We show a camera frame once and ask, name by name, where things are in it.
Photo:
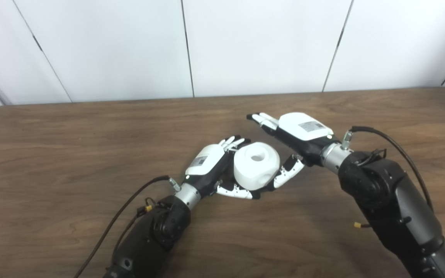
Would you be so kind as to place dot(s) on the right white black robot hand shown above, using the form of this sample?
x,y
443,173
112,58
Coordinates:
x,y
303,133

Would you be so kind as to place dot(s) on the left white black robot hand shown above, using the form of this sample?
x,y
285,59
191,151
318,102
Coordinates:
x,y
207,166

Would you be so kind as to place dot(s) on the round white plastic piece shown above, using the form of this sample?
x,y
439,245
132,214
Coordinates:
x,y
255,166

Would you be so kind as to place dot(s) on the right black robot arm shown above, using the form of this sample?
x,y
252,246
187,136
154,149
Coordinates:
x,y
392,200

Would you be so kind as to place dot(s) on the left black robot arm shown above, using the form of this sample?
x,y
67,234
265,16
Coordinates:
x,y
157,235

